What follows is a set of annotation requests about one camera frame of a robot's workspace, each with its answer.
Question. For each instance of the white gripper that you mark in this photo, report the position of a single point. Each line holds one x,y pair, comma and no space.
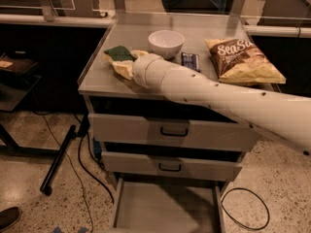
141,69

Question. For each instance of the green and yellow sponge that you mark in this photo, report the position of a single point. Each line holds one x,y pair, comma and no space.
118,55

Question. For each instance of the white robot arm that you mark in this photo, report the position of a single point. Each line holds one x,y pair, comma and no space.
279,116

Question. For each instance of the top grey drawer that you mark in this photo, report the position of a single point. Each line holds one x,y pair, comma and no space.
193,134

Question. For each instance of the middle grey drawer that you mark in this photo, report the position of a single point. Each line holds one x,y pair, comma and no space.
175,167

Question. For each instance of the grey metal drawer cabinet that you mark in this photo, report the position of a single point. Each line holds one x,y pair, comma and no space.
107,92

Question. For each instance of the bottom grey open drawer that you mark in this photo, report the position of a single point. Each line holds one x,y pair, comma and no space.
166,205

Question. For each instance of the white ceramic bowl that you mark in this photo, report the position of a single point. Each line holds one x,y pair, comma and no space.
166,43

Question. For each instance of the dark blue snack bar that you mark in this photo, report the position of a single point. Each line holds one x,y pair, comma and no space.
190,60

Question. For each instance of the yellow brown chip bag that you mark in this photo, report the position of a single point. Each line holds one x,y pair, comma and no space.
242,62

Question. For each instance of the dark side table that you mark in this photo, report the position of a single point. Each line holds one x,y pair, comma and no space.
16,80

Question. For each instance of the black stand leg with wheel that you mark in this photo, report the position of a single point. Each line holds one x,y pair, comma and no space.
46,186

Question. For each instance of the dark shoe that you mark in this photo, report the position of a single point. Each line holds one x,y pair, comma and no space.
9,217

